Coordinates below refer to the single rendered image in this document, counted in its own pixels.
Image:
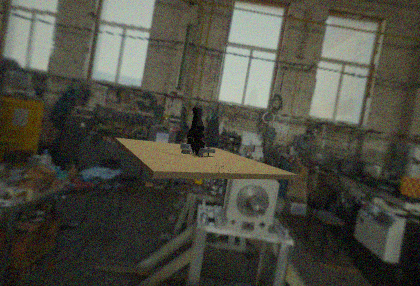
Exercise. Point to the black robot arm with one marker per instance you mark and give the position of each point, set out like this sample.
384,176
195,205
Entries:
197,125

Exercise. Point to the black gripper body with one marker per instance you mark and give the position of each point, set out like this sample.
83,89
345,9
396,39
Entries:
196,142

